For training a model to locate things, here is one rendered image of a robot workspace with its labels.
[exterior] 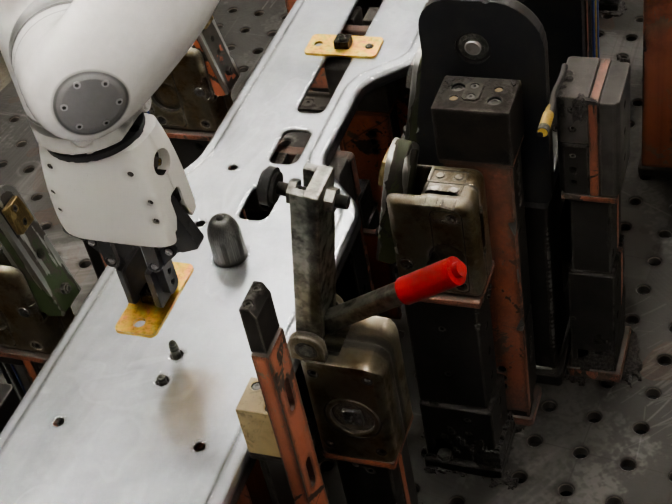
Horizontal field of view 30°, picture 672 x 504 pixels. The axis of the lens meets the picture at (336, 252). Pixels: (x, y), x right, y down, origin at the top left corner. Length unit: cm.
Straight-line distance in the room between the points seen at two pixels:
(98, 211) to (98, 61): 21
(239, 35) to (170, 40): 126
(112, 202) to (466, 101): 33
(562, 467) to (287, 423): 49
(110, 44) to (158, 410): 38
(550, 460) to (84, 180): 62
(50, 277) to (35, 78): 41
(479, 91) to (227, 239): 26
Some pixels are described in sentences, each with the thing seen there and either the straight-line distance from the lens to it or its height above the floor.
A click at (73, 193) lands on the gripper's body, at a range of 96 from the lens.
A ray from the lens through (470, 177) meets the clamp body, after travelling 109.
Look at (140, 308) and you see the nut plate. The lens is 104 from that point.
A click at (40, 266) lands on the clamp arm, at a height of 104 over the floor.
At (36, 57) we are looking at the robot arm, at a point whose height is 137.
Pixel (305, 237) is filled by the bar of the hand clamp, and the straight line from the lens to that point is 90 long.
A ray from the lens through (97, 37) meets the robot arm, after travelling 77.
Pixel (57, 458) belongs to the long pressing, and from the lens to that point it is 105.
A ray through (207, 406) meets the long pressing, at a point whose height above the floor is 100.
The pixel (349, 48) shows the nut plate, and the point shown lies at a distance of 140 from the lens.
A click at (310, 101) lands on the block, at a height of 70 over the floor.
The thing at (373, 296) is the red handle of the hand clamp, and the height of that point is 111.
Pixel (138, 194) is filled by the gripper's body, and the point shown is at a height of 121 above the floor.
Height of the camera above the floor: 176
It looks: 42 degrees down
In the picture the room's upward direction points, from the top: 12 degrees counter-clockwise
